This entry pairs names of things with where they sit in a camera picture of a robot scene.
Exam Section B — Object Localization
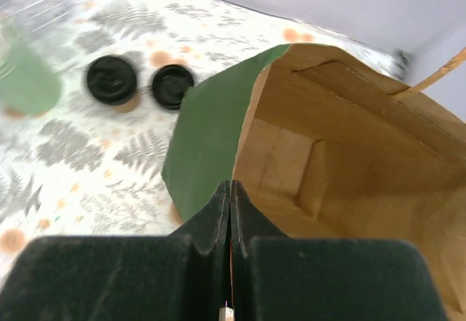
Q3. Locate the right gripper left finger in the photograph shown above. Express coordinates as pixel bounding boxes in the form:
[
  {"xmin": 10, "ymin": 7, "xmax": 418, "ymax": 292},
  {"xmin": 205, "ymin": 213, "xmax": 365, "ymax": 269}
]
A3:
[{"xmin": 1, "ymin": 181, "xmax": 230, "ymax": 320}]

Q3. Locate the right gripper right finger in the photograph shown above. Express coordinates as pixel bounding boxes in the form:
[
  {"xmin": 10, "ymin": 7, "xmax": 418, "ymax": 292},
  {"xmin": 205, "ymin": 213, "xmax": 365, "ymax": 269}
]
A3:
[{"xmin": 230, "ymin": 181, "xmax": 447, "ymax": 321}]

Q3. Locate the green brown paper bag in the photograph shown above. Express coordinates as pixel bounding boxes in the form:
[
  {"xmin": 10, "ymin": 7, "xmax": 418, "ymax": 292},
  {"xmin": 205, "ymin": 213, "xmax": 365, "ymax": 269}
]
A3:
[{"xmin": 162, "ymin": 44, "xmax": 465, "ymax": 320}]

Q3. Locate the brown paper coffee cup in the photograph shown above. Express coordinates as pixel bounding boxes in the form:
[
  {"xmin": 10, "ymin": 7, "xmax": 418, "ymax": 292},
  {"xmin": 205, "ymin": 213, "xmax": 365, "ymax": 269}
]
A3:
[{"xmin": 84, "ymin": 55, "xmax": 141, "ymax": 114}]

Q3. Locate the black coffee lid stack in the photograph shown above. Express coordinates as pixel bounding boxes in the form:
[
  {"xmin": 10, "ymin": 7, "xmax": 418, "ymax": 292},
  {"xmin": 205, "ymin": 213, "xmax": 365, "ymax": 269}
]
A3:
[{"xmin": 151, "ymin": 64, "xmax": 195, "ymax": 111}]

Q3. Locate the floral patterned table mat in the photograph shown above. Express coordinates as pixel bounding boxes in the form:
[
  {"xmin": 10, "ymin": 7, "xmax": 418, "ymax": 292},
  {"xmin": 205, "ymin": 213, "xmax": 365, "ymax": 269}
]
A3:
[{"xmin": 1, "ymin": 0, "xmax": 395, "ymax": 275}]

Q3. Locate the green straw holder cup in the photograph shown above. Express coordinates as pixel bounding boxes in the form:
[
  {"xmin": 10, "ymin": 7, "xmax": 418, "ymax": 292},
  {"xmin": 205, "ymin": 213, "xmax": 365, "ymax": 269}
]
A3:
[{"xmin": 1, "ymin": 18, "xmax": 62, "ymax": 115}]

